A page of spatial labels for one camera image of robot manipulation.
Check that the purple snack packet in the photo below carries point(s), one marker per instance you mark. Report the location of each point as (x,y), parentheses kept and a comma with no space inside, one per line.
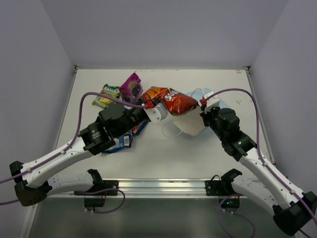
(131,89)

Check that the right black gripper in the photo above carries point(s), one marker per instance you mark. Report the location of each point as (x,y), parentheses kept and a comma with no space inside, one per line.
(205,115)

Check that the left base control box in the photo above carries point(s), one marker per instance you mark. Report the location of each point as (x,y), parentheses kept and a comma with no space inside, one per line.
(93,203)

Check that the blue Kettle chips bag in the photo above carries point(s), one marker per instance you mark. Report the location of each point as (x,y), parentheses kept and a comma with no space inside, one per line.
(125,141)

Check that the light blue paper bag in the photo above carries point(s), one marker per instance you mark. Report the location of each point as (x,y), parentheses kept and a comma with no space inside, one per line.
(190,123)

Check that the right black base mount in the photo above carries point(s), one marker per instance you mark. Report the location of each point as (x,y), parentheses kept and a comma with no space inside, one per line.
(221,187)

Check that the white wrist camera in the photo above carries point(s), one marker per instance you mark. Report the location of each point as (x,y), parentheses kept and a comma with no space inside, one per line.
(157,113)
(208,102)

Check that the right base control box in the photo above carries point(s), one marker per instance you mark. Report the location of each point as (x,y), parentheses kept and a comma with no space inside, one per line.
(230,204)

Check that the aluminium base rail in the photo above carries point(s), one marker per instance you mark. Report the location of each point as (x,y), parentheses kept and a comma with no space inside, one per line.
(60,184)

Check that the blue red snack packet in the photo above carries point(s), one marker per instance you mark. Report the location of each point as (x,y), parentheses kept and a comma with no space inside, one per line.
(138,129)

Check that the base control box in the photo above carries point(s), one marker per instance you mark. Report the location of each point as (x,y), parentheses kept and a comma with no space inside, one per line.
(230,204)
(93,203)

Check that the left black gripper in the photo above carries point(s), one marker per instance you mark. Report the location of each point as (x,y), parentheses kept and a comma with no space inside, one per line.
(139,113)

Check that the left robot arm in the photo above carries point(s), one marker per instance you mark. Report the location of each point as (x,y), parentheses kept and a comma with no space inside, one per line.
(34,180)

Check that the orange red chips bag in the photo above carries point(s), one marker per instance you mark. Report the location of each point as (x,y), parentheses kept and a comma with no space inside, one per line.
(174,101)

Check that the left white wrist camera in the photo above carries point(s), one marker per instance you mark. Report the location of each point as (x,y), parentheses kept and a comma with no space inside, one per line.
(157,113)

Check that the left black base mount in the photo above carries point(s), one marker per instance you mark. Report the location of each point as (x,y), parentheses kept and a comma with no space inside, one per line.
(108,187)

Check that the yellow green candy packet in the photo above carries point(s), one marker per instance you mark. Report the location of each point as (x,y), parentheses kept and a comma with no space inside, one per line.
(111,91)

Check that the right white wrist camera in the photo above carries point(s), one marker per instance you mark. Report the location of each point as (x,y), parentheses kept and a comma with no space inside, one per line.
(208,102)

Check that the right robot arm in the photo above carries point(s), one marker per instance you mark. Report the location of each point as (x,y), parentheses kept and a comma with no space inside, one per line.
(290,206)

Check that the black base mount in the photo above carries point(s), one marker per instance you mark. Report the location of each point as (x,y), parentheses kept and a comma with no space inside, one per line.
(221,187)
(108,187)

